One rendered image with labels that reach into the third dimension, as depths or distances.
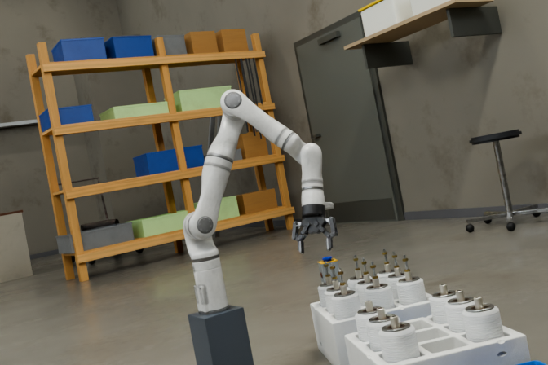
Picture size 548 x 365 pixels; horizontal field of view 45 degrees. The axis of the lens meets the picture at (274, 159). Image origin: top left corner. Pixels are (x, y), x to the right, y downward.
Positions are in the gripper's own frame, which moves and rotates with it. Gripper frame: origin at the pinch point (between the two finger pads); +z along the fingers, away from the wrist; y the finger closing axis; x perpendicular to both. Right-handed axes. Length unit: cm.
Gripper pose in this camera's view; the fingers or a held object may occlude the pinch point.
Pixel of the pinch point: (315, 250)
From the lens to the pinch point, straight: 208.2
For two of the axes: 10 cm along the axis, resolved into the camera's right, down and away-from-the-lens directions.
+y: 9.0, -1.5, -4.1
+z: 0.3, 9.6, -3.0
